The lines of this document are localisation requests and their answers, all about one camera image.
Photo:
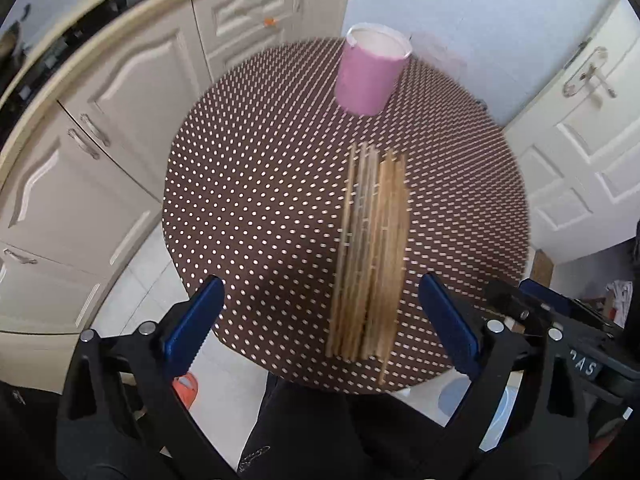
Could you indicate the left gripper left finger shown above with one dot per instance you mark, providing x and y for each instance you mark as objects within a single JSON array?
[{"x": 187, "y": 324}]

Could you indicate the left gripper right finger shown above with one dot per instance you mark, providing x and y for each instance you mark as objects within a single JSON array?
[{"x": 454, "y": 322}]

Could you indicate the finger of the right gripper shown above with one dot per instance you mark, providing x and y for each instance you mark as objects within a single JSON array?
[
  {"x": 547, "y": 296},
  {"x": 505, "y": 304}
]

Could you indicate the cream kitchen base cabinets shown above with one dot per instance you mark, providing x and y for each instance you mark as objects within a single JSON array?
[{"x": 83, "y": 167}]

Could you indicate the orange object on floor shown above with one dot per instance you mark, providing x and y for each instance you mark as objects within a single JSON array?
[{"x": 186, "y": 386}]

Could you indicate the brown polka dot tablecloth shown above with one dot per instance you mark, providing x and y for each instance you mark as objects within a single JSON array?
[{"x": 261, "y": 176}]

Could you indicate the white door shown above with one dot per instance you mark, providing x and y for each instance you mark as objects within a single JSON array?
[{"x": 579, "y": 156}]

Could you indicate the pink cylindrical utensil holder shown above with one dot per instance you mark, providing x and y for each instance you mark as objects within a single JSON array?
[{"x": 372, "y": 60}]

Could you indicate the black induction cooktop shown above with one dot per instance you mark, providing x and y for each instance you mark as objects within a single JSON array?
[{"x": 51, "y": 60}]

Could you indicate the silver door handle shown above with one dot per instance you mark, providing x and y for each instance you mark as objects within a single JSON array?
[{"x": 590, "y": 74}]

